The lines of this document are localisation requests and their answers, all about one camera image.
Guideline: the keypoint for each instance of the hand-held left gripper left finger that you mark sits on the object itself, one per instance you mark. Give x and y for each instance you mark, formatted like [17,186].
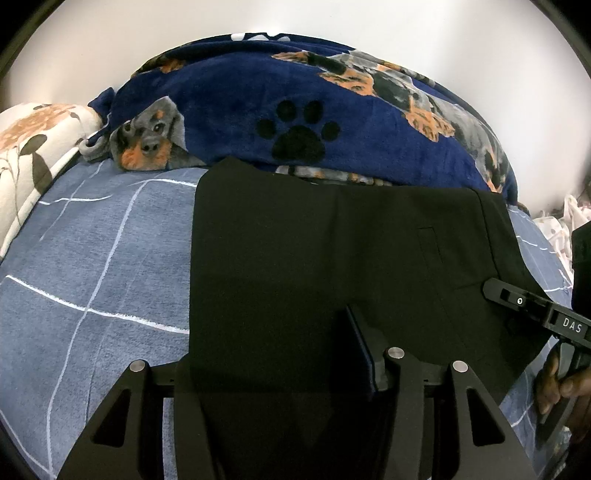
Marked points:
[134,392]

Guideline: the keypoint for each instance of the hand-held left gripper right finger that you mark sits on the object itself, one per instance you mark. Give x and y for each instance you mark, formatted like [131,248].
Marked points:
[362,350]

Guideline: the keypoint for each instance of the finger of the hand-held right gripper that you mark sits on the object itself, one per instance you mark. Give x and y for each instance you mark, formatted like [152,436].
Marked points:
[517,300]

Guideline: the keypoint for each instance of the black pants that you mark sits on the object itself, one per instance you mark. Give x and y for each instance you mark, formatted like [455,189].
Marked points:
[323,254]

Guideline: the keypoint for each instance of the person's right hand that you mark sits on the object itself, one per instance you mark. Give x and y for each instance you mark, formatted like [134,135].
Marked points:
[579,397]

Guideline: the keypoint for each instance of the white patterned cloth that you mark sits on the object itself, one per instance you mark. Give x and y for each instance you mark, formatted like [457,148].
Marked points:
[554,230]

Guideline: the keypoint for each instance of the blue bed sheet white lines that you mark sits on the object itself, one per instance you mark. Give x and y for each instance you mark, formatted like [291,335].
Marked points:
[92,258]

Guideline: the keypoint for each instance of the white floral pillow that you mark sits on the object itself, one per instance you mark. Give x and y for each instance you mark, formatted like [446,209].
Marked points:
[27,152]

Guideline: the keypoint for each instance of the navy dog print blanket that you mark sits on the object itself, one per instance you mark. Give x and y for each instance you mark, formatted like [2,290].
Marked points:
[231,92]

